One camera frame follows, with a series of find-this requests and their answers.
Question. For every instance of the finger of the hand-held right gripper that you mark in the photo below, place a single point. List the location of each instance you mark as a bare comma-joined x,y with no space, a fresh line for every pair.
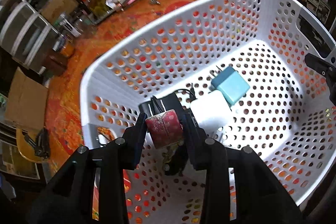
329,74
313,37

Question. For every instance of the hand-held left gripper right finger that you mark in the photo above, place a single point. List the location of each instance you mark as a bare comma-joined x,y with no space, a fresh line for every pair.
191,140

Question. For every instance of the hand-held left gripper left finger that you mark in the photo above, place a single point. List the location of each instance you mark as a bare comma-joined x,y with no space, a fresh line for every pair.
139,134

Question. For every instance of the red spotted charger block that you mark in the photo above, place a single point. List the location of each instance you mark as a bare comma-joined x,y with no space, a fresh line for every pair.
164,129

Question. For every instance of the teal charger block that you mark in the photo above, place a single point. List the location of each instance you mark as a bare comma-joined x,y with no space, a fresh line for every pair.
232,87

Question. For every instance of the white perforated plastic basket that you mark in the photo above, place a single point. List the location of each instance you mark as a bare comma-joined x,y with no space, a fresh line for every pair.
183,56

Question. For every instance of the black phone holder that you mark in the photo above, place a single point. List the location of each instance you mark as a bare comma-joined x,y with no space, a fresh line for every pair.
40,142

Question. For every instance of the brown ceramic mug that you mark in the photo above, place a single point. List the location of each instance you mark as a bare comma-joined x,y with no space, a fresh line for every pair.
56,64

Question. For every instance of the small orange jar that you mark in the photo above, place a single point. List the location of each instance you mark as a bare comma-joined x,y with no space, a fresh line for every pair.
67,49

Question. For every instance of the wooden chair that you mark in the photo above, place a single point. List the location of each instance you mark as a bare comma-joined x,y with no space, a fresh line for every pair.
25,153

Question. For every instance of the brown cardboard box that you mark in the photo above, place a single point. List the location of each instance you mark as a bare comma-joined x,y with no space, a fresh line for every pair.
26,100

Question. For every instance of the black bottle white label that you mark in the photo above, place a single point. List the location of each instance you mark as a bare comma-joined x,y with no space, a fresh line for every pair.
71,26

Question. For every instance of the large pickle jar red lid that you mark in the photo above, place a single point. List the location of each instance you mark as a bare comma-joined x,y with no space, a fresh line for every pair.
95,2

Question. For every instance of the tiered white storage rack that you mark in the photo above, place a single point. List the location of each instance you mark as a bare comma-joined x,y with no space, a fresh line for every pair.
26,32

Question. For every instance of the flat cardboard carton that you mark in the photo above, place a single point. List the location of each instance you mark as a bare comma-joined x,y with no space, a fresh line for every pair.
59,5

